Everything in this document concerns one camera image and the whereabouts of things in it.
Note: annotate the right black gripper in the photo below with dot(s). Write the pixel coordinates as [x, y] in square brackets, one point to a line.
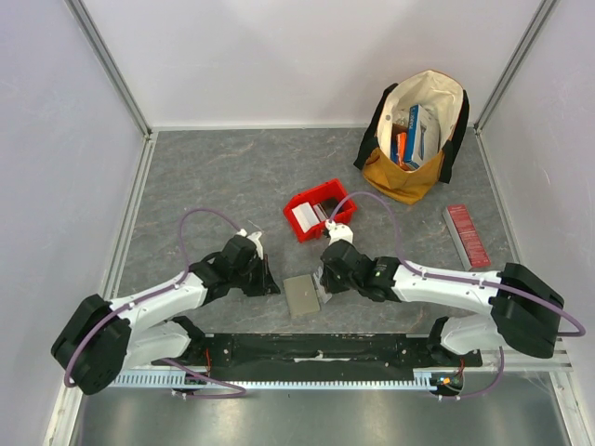
[329, 277]

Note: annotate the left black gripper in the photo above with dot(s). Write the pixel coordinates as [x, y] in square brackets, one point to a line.
[266, 284]

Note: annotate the grey card holder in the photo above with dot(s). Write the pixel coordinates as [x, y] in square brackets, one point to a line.
[301, 296]

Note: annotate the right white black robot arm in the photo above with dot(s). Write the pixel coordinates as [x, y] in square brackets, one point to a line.
[511, 307]

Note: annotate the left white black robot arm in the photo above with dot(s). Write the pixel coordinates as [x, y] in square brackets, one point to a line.
[102, 338]

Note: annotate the red plastic bin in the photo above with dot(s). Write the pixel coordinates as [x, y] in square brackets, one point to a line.
[313, 196]

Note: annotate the red grey flat box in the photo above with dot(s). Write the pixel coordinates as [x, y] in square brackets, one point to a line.
[465, 237]

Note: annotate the orange box in bag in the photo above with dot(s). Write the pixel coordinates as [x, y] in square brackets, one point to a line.
[398, 147]

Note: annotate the blue box in bag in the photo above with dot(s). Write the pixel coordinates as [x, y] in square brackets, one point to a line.
[419, 129]

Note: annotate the yellow canvas tote bag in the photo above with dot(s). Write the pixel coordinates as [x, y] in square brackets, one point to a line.
[448, 104]

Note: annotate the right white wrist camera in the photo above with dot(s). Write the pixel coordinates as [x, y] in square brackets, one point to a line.
[338, 232]

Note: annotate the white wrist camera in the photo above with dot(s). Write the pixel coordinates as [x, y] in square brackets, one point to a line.
[338, 232]
[254, 237]

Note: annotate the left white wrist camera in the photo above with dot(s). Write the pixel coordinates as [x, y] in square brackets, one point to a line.
[254, 237]

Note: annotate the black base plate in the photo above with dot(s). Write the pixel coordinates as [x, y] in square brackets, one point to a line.
[317, 357]

